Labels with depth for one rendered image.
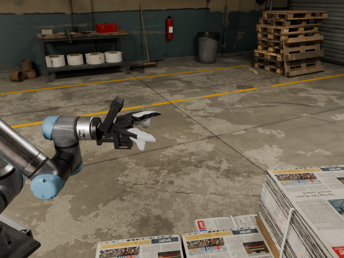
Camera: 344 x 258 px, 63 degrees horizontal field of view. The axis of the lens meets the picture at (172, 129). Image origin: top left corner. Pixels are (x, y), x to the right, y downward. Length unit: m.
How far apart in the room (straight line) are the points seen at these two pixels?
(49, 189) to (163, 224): 1.55
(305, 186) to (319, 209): 0.10
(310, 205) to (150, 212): 1.68
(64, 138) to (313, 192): 0.75
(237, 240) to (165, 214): 1.36
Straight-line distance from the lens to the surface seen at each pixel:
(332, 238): 0.80
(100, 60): 6.50
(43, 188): 0.83
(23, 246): 1.15
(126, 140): 0.86
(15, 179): 1.12
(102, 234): 2.27
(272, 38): 7.03
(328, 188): 0.97
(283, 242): 0.93
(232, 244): 1.04
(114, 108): 0.81
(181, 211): 2.39
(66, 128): 0.89
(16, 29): 6.95
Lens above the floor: 1.58
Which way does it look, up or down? 25 degrees down
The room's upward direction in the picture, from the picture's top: straight up
